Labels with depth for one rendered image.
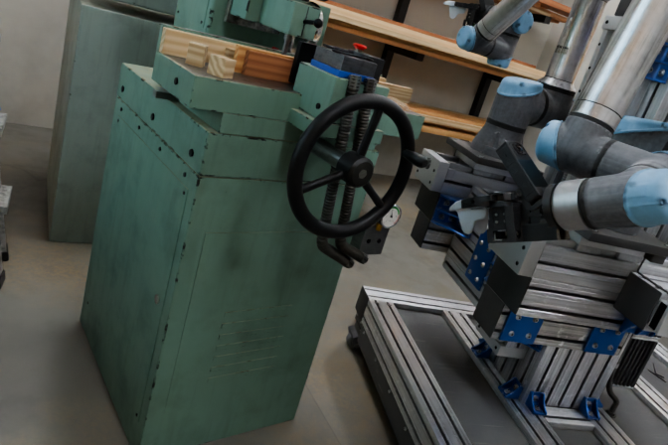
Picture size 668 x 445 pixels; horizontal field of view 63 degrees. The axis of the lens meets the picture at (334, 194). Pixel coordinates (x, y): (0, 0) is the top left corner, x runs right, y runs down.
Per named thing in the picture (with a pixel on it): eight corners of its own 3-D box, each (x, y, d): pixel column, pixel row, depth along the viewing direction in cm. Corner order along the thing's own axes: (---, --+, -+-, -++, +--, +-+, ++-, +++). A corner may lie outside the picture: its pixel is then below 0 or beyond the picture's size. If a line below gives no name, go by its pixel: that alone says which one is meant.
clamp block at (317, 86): (322, 122, 104) (335, 76, 102) (286, 102, 114) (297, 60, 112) (379, 131, 114) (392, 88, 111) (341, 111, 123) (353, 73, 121)
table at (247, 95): (208, 124, 91) (215, 88, 89) (149, 78, 113) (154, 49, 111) (445, 153, 129) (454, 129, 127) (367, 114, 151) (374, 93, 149)
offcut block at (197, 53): (185, 63, 106) (189, 42, 104) (188, 62, 109) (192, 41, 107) (201, 68, 106) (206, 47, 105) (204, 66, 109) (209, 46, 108)
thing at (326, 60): (338, 76, 103) (346, 47, 102) (307, 63, 111) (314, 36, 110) (388, 87, 112) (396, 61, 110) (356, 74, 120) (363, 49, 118)
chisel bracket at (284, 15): (285, 41, 117) (295, 0, 114) (254, 29, 127) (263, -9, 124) (313, 48, 121) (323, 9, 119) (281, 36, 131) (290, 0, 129)
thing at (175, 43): (161, 54, 109) (166, 28, 108) (158, 51, 110) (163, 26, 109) (381, 96, 146) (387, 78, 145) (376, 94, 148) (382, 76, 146)
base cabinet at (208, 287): (133, 464, 125) (196, 177, 104) (77, 320, 167) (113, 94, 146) (295, 420, 153) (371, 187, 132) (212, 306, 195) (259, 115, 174)
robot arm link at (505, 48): (473, 59, 185) (484, 26, 182) (497, 67, 190) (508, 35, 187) (488, 64, 178) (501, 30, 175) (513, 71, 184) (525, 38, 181)
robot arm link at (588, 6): (507, 119, 169) (580, -68, 153) (540, 126, 177) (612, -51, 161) (536, 130, 159) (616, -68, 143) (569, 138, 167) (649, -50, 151)
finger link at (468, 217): (440, 235, 97) (484, 232, 90) (438, 202, 98) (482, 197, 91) (452, 235, 99) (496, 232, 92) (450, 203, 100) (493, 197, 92)
